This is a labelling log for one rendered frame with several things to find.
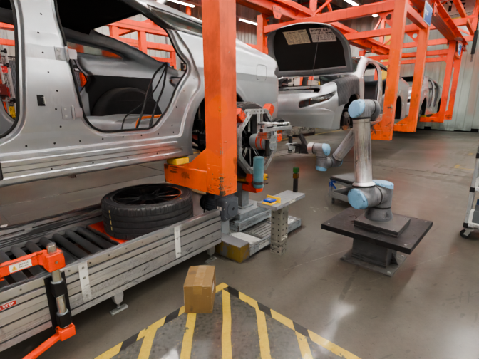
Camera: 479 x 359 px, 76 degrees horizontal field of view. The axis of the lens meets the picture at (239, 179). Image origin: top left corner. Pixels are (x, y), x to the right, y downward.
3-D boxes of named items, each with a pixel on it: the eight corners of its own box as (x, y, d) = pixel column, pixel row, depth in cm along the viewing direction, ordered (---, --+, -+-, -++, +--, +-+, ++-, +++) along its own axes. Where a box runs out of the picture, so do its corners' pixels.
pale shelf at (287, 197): (287, 193, 260) (287, 189, 259) (305, 196, 249) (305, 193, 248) (256, 206, 228) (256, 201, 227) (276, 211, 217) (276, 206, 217)
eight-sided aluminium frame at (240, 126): (270, 166, 292) (271, 107, 279) (276, 167, 288) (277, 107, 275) (232, 177, 252) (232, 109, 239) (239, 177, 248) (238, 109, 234)
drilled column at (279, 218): (276, 247, 253) (278, 199, 243) (286, 251, 247) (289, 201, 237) (269, 251, 246) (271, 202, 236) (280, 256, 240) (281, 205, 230)
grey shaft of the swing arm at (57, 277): (73, 328, 157) (58, 238, 144) (78, 333, 153) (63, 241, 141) (54, 338, 150) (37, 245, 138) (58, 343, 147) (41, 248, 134)
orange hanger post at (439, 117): (420, 121, 1035) (430, 43, 975) (443, 122, 993) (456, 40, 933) (419, 121, 1024) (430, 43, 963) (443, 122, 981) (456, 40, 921)
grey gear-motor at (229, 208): (207, 220, 291) (205, 185, 283) (240, 231, 265) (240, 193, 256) (192, 226, 278) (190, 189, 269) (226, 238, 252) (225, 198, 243)
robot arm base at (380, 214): (394, 214, 228) (395, 202, 225) (390, 224, 213) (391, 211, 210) (367, 209, 239) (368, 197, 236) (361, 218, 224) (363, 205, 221)
